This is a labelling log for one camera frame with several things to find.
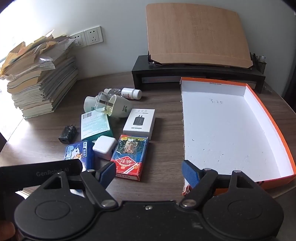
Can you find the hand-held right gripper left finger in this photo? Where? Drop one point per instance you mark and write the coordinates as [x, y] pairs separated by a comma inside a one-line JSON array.
[[109, 172]]

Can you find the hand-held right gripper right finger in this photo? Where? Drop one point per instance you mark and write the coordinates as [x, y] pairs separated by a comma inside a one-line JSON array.
[[189, 173]]

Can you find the blue card box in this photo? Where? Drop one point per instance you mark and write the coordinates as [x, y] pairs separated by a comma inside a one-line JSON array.
[[76, 151]]

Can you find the red playing card box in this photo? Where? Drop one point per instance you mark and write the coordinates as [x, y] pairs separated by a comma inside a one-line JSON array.
[[129, 157]]

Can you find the white charger adapter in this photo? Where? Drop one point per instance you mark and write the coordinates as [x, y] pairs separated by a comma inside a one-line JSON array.
[[104, 147]]

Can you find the orange and white cardboard box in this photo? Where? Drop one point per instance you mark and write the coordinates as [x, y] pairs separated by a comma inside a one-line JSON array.
[[219, 139]]

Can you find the green box with white label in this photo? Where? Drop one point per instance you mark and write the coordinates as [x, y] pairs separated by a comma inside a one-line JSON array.
[[94, 126]]

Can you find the black charger adapter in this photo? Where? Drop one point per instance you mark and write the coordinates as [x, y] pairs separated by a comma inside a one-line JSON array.
[[67, 134]]

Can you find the white charger box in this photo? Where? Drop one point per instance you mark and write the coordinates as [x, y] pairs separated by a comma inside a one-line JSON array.
[[138, 122]]

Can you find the clear glass perfume bottle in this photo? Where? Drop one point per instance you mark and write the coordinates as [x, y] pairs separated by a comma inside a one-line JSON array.
[[105, 104]]

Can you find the clear plastic bottle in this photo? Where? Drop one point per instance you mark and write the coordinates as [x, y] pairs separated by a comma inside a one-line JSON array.
[[113, 92]]

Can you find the white pill bottle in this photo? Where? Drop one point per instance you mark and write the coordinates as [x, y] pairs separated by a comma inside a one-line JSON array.
[[130, 93]]

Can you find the stack of books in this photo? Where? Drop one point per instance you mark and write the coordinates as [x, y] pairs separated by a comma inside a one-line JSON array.
[[34, 88]]

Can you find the black monitor riser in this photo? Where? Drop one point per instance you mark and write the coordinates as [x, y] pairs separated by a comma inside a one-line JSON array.
[[143, 67]]

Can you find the black mesh pen holder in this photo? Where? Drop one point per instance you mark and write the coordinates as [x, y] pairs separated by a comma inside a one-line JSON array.
[[259, 63]]

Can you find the wooden book stand board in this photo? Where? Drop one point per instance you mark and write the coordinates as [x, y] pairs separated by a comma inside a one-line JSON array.
[[196, 34]]

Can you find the white wall socket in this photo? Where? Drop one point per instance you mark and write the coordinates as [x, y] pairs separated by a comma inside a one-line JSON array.
[[78, 39], [93, 36]]

